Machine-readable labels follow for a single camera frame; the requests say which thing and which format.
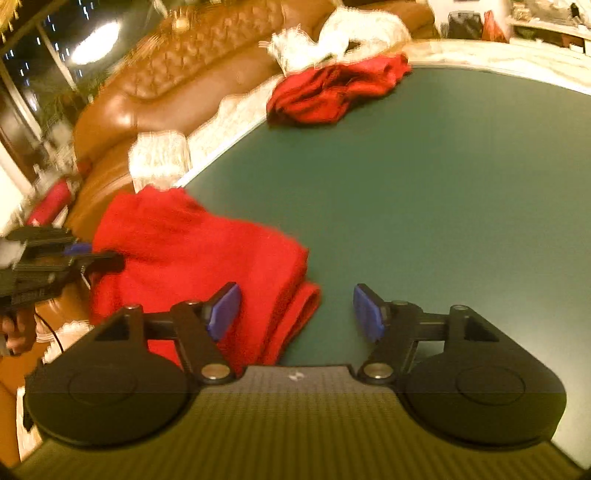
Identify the brown leather sofa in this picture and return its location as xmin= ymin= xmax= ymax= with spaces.
xmin=64 ymin=0 xmax=437 ymax=319

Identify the white fluffy cloth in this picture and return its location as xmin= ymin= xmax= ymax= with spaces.
xmin=259 ymin=6 xmax=411 ymax=75

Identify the black cable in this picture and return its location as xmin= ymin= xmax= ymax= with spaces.
xmin=33 ymin=307 xmax=65 ymax=357

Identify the white lace sofa cover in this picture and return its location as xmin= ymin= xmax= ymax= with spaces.
xmin=128 ymin=131 xmax=192 ymax=192

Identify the dark red knit cloth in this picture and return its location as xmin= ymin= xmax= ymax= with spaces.
xmin=266 ymin=54 xmax=413 ymax=126

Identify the potted plant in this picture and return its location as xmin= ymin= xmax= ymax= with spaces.
xmin=39 ymin=89 xmax=80 ymax=136

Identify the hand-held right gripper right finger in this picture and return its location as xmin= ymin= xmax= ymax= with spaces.
xmin=353 ymin=283 xmax=500 ymax=385

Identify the person's left hand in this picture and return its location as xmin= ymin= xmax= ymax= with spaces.
xmin=0 ymin=308 xmax=38 ymax=355

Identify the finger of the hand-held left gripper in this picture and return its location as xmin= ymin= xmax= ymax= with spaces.
xmin=65 ymin=244 xmax=125 ymax=277

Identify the red fire extinguisher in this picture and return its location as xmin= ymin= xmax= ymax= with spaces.
xmin=26 ymin=179 xmax=75 ymax=228

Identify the black bag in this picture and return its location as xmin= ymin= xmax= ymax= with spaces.
xmin=447 ymin=11 xmax=484 ymax=40

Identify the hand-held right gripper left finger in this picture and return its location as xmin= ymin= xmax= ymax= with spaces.
xmin=95 ymin=282 xmax=242 ymax=385

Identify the bright red knit cloth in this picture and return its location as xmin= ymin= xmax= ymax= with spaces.
xmin=89 ymin=185 xmax=322 ymax=376

